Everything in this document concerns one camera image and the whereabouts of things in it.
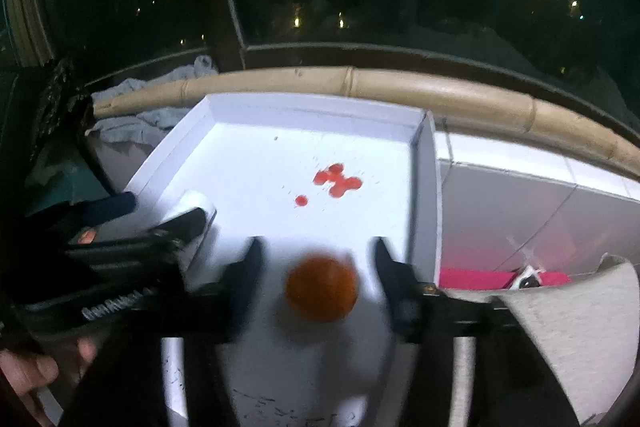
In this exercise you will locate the beige stool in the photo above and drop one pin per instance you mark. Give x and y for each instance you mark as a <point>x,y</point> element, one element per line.
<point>575,332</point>

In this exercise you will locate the grey cloth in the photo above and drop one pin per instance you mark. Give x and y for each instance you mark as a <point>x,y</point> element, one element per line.
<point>130,127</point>

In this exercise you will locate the pink cat bag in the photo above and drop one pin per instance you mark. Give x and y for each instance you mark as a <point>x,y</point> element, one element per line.
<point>470,279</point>

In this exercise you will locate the teal printed mat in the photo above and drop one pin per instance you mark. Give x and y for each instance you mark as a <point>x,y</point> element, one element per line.
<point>65,182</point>

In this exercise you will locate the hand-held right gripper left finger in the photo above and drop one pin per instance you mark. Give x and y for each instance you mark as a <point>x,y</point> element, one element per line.
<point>247,287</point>

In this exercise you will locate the bamboo pole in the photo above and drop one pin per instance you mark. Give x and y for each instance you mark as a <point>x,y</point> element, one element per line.
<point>400,84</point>

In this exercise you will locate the orange tangerine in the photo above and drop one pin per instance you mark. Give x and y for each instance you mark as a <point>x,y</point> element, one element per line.
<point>321,289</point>

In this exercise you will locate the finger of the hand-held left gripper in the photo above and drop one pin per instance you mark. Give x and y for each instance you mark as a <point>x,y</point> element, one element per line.
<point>115,205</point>
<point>182,227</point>

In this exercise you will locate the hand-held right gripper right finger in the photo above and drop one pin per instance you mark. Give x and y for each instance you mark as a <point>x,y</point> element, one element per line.
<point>397,292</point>

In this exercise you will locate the white cardboard box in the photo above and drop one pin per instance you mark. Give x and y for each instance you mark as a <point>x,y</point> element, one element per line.
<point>310,147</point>

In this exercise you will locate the black plastic bag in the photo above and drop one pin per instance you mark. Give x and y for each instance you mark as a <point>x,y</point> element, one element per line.
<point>60,102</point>

